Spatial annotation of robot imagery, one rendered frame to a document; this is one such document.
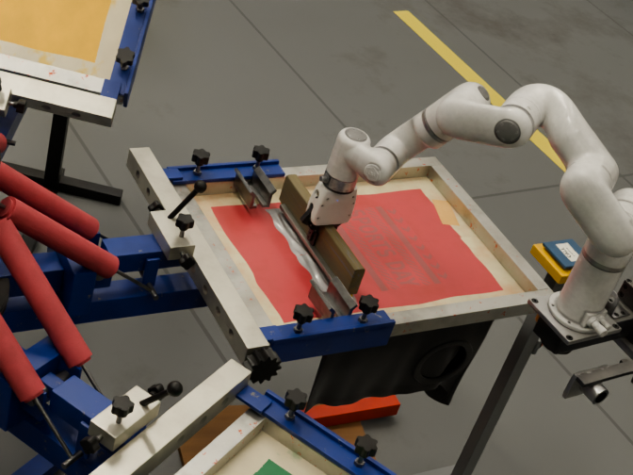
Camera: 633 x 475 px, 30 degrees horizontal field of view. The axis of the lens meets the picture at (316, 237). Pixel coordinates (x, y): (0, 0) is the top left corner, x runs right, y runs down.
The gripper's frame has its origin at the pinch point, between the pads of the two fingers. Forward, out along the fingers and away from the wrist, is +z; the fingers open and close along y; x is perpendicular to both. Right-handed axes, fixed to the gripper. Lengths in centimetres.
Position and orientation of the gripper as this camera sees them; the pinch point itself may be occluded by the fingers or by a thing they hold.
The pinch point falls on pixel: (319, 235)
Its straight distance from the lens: 273.1
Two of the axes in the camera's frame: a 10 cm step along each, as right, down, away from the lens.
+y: 8.6, -0.8, 5.0
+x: -4.3, -6.5, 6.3
